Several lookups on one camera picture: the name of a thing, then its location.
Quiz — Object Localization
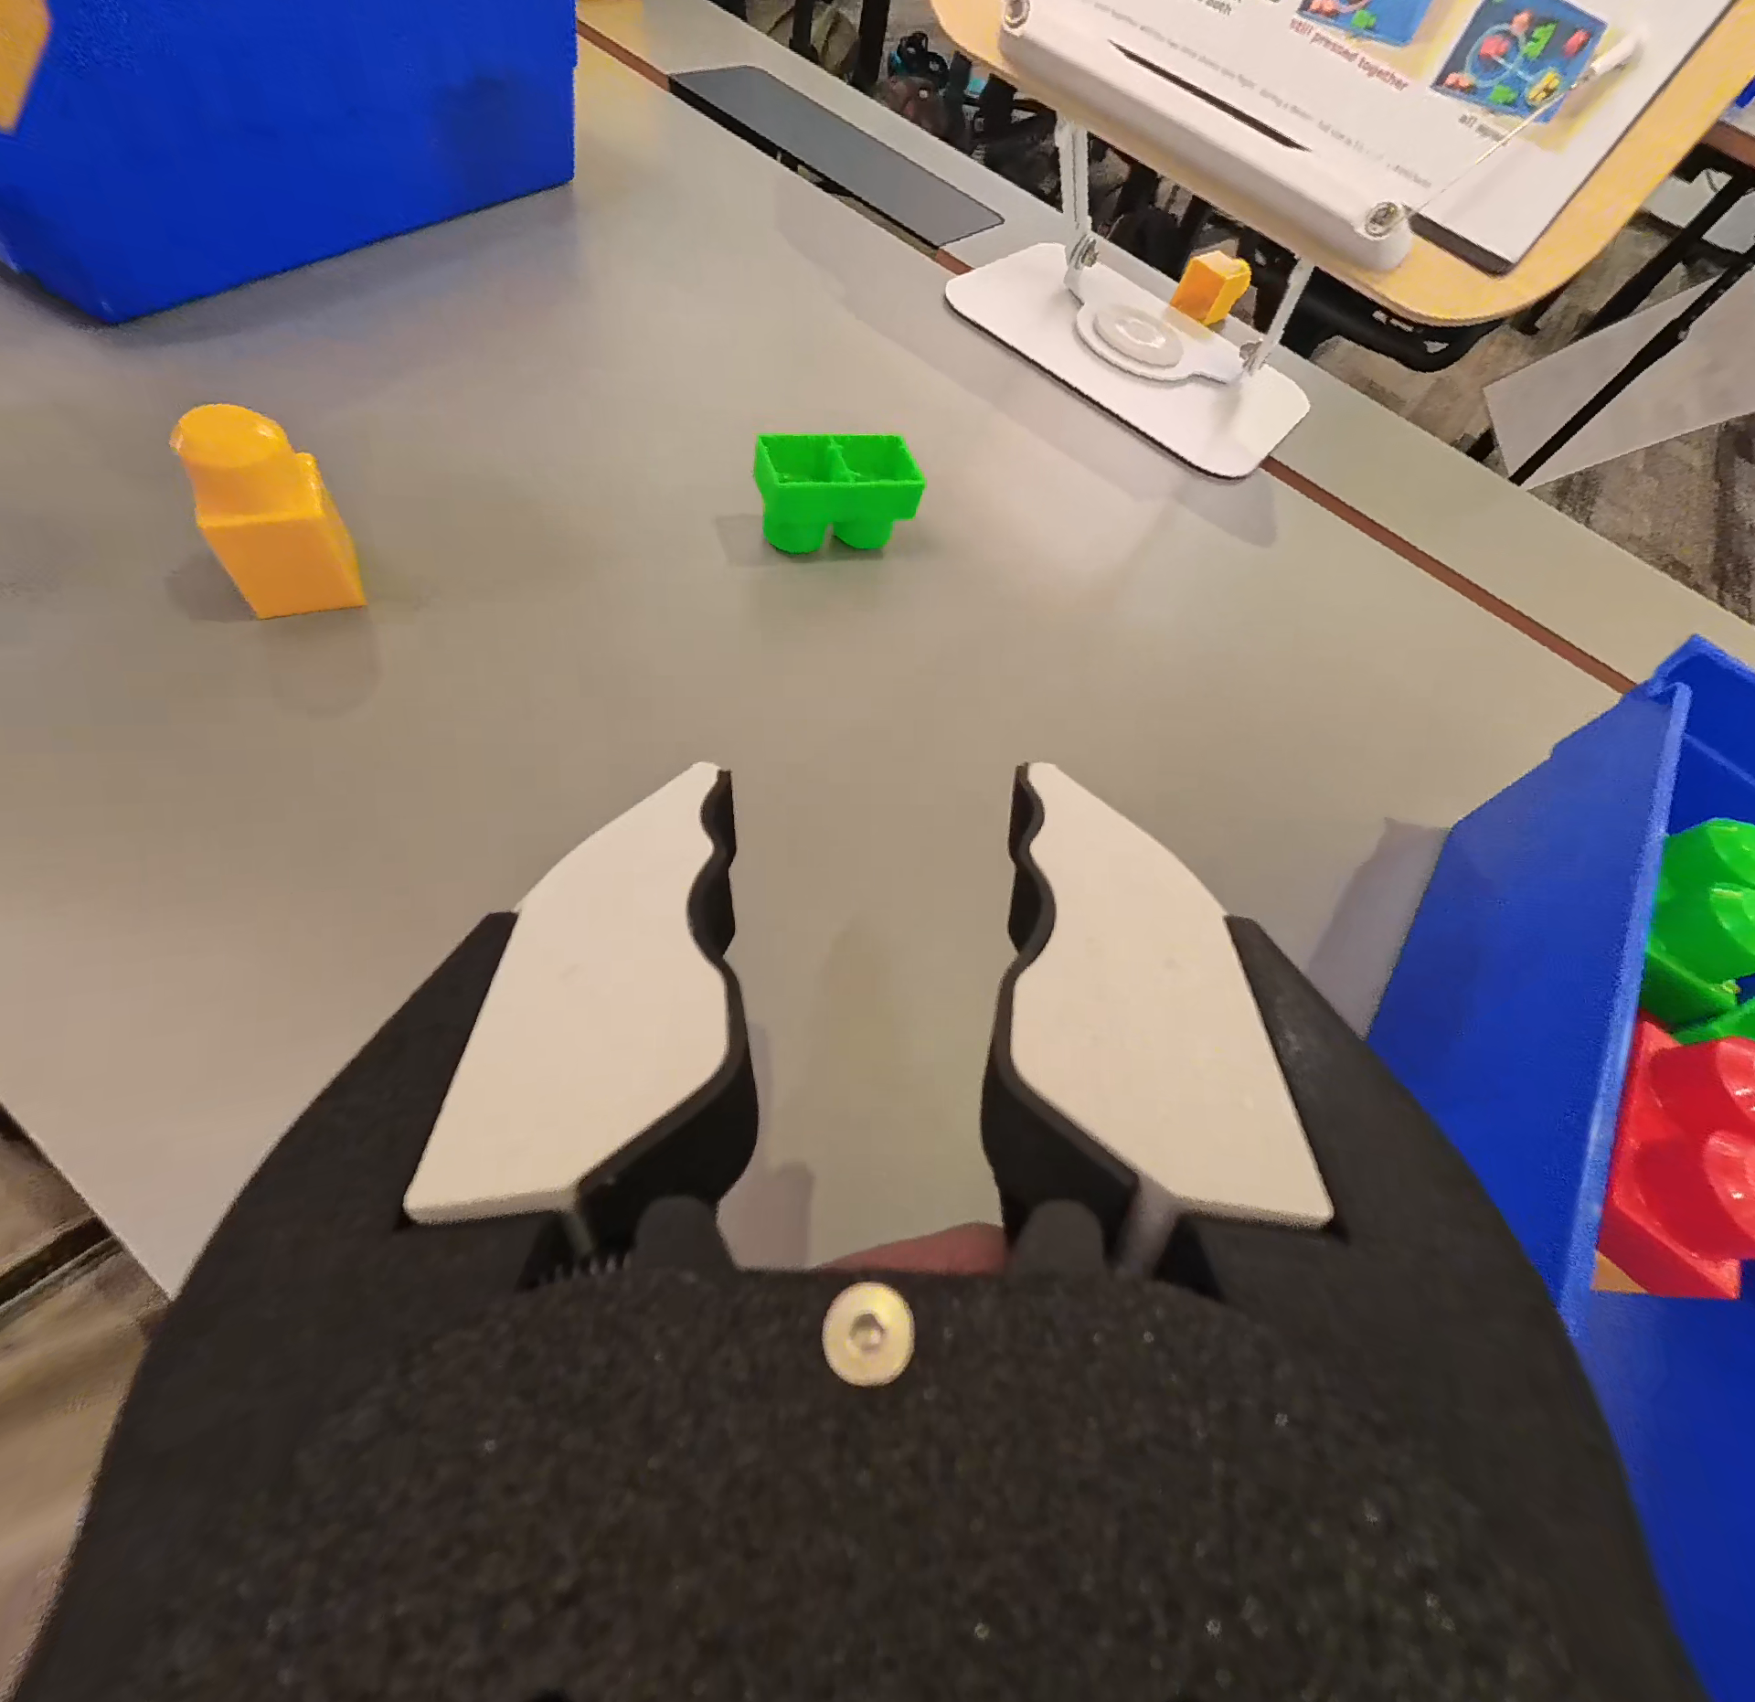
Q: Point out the wooden clipboard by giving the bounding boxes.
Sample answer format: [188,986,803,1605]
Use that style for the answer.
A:
[921,0,1755,327]

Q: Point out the blue plastic bin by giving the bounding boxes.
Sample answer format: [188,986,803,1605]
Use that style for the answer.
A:
[1367,633,1755,1702]
[0,0,582,326]

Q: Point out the printed instruction sheet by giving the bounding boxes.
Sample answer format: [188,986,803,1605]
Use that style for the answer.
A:
[975,0,1703,273]

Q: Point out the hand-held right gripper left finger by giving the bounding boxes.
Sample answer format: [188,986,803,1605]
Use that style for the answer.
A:
[405,762,763,1233]

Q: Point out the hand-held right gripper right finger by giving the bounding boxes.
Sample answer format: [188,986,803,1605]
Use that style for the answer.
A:
[983,762,1337,1244]

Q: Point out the green double toy block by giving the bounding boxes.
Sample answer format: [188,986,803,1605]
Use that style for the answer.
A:
[754,433,926,558]

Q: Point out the pile of colourful toy blocks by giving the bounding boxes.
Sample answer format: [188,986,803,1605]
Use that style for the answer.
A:
[1600,820,1755,1305]

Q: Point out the black inset table panel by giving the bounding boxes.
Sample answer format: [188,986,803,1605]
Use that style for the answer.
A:
[667,63,1012,251]

